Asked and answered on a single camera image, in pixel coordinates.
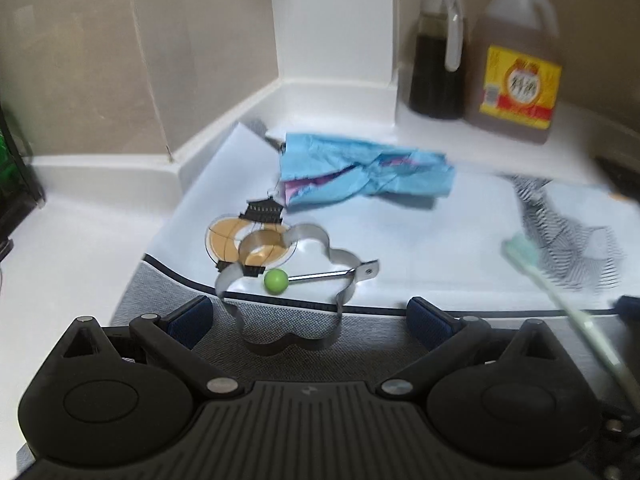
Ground dark sauce bottle white handle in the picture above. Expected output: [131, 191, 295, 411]
[407, 0, 468, 121]

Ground pale green toothbrush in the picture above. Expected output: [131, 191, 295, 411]
[501, 236, 640, 411]

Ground white patterned paper mat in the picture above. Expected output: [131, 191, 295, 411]
[142, 120, 640, 316]

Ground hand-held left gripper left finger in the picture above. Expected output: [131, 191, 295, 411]
[50, 296, 247, 402]

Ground black wire kitchen rack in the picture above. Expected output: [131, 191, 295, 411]
[0, 105, 47, 261]

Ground metal flower egg mold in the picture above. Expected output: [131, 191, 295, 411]
[215, 222, 381, 356]

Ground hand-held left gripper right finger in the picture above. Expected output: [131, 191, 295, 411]
[372, 297, 571, 402]

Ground amber liquid jug yellow label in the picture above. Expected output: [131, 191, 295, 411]
[462, 0, 563, 146]

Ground blue wrapper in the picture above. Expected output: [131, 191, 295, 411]
[278, 132, 457, 211]

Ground grey fabric mat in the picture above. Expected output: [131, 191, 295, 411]
[107, 255, 640, 411]

